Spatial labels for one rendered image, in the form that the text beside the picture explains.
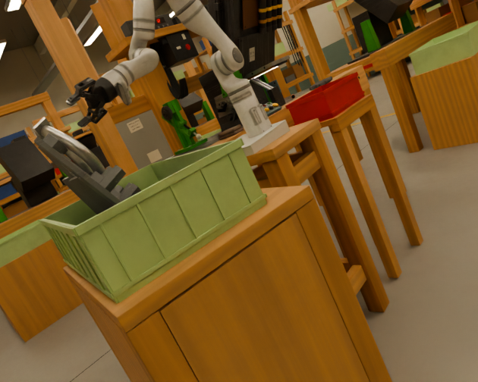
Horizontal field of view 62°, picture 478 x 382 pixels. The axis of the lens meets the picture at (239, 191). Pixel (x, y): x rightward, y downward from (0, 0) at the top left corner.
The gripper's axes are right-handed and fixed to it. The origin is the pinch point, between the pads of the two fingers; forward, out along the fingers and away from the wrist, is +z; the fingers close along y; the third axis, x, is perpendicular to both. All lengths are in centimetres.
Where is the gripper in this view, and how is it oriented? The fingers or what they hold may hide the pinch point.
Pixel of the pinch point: (75, 114)
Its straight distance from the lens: 131.4
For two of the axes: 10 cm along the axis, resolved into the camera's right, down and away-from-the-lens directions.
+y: -0.1, -5.6, -8.3
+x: 8.3, 4.6, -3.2
